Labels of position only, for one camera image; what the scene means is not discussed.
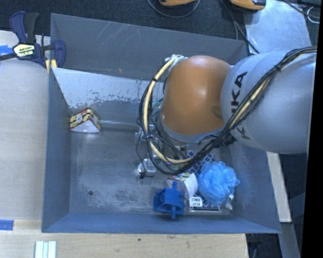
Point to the blue plastic toy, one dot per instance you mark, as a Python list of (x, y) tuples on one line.
[(169, 200)]

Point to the blue and white patterned box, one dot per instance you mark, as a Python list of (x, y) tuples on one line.
[(204, 208)]

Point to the pale wood flat board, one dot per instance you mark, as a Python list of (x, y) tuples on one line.
[(18, 142)]

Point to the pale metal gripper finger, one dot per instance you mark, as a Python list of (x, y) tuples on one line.
[(139, 137), (146, 167)]

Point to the grey metal bin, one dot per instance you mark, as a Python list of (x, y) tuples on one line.
[(108, 171)]

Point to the blue mesh bath sponge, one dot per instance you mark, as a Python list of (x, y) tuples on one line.
[(217, 183)]

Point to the colourful flower print box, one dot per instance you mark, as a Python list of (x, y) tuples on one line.
[(85, 119)]

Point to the white roll with colourful label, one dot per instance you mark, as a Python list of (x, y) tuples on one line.
[(189, 183)]

